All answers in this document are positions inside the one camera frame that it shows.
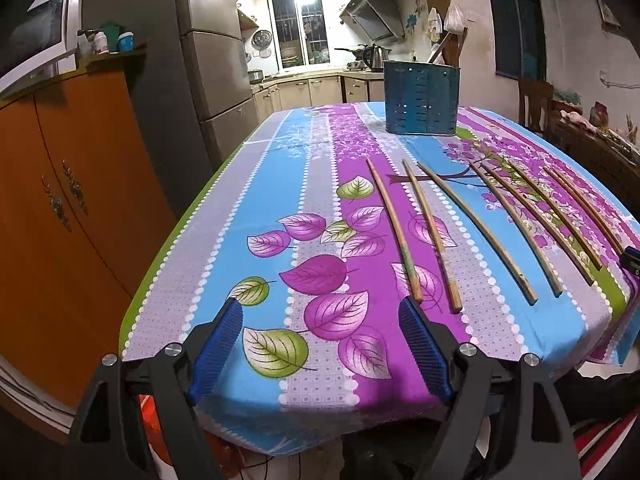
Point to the perforated metal chopstick holder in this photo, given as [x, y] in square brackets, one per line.
[420, 100]

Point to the silver refrigerator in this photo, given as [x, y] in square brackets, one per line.
[220, 60]

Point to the steel electric kettle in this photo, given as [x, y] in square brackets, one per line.
[376, 59]

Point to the hanging round strainer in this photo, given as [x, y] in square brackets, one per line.
[261, 40]

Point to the hanging kitchen towels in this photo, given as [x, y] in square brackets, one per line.
[434, 22]

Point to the hanging white plastic bag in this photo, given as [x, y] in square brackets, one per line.
[454, 19]

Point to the steel range hood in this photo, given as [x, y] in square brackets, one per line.
[372, 17]

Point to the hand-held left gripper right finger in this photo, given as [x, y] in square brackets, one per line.
[425, 350]

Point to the person's dark clothing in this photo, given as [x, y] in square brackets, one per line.
[600, 395]

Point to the blue flower wall sticker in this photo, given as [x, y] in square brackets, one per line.
[412, 20]

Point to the dark room window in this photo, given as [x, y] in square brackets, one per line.
[515, 25]

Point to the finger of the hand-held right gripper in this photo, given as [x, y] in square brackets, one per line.
[632, 262]

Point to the black wok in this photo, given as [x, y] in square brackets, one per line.
[350, 51]

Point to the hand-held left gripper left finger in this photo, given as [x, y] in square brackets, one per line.
[217, 345]

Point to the kitchen window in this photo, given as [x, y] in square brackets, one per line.
[299, 25]

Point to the beige kitchen base cabinets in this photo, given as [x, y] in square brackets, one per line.
[310, 92]

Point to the white microwave oven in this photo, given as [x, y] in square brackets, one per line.
[35, 35]

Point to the white plastic bottle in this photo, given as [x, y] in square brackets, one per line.
[101, 44]

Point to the wooden dining table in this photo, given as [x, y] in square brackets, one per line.
[595, 155]

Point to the floral striped tablecloth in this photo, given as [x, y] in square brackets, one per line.
[310, 170]

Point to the wooden chair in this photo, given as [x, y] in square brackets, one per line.
[534, 102]

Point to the orange wooden cabinet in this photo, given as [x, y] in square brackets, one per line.
[75, 170]

